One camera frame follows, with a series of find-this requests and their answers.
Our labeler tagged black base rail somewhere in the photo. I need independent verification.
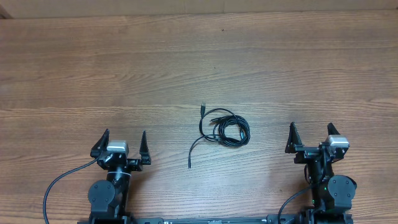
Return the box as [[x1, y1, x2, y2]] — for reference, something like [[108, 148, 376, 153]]
[[132, 215, 295, 224]]

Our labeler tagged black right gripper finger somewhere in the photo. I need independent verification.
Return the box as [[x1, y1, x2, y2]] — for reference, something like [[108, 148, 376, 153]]
[[285, 122, 303, 153], [327, 123, 340, 135]]

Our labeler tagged black USB-A cable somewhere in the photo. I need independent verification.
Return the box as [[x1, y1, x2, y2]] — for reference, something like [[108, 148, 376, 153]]
[[187, 102, 246, 170]]

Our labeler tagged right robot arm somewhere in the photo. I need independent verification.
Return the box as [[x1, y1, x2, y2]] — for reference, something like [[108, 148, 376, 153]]
[[277, 122, 357, 223]]

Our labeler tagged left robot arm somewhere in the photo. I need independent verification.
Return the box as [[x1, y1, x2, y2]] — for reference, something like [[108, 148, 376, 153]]
[[88, 129, 151, 223]]

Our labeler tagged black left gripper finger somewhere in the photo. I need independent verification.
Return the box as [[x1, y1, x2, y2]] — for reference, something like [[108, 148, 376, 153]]
[[139, 131, 151, 162], [91, 129, 109, 152]]

